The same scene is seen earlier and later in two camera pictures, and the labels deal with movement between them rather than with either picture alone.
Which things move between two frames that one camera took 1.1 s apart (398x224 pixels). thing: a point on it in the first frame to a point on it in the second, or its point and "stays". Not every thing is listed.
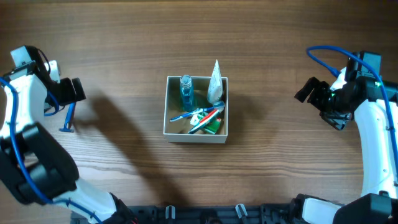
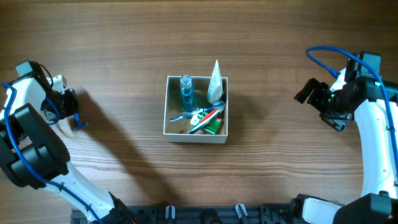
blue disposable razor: (69, 117) to (78, 125)
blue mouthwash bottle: (186, 93) stays
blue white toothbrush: (195, 112) stays
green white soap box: (214, 127) stays
